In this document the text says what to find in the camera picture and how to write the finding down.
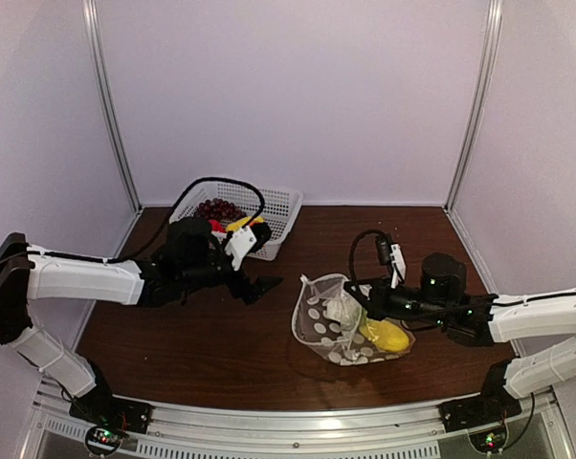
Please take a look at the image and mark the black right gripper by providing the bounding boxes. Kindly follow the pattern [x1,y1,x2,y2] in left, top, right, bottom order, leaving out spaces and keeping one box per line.
[344,273,451,329]

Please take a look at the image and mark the yellow fake banana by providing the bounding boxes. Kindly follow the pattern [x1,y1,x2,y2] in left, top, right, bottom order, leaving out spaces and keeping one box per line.
[226,216,265,232]

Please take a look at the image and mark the yellow fake lemon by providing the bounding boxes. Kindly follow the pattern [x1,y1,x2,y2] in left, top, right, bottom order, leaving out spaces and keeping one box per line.
[359,318,410,353]

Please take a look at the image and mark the clear zip top bag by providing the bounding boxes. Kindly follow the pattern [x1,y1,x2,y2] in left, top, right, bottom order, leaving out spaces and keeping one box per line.
[291,273,415,366]

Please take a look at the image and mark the red fake food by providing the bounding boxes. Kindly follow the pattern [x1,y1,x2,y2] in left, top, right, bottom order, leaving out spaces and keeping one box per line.
[208,219,226,234]

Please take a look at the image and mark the purple fake grapes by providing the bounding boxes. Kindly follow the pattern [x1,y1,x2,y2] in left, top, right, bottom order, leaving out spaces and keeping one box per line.
[193,198,246,221]

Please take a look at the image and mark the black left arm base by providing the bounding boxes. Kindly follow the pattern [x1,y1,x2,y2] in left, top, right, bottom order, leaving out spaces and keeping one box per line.
[65,385,152,434]

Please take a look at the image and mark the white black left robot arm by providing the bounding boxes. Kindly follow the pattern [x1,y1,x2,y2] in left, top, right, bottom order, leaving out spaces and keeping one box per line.
[0,217,281,425]

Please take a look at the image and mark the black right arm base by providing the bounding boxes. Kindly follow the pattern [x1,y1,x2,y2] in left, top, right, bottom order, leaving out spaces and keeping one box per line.
[438,394,522,432]

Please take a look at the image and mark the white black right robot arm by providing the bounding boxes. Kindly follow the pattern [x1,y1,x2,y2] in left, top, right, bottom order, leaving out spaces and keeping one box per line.
[344,252,576,423]

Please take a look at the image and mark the white plastic perforated basket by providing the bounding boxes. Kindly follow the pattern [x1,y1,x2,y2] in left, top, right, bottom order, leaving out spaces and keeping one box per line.
[169,181,303,261]

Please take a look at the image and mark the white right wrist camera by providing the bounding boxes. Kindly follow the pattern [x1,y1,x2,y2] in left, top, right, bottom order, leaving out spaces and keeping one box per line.
[375,234,407,288]

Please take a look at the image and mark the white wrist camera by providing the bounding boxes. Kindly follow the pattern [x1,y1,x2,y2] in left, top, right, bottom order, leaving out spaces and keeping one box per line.
[375,234,407,288]
[224,222,272,271]

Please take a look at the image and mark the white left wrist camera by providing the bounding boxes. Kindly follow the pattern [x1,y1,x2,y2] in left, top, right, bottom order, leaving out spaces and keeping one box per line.
[224,222,272,271]

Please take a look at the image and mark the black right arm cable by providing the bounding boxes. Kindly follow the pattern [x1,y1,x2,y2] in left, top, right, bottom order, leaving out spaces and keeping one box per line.
[348,229,498,334]

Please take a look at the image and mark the aluminium front rail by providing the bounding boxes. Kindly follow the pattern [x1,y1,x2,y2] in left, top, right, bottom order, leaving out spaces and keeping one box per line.
[16,379,575,458]

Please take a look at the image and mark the right aluminium corner post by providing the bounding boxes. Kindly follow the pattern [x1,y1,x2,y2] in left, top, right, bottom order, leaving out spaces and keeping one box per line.
[444,0,503,214]

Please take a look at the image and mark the aluminium corner post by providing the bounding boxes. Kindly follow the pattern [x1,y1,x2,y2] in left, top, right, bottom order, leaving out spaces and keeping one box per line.
[82,0,143,213]
[444,0,503,214]

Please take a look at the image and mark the left aluminium corner post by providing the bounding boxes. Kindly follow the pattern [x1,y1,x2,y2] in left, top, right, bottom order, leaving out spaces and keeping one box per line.
[82,0,143,213]

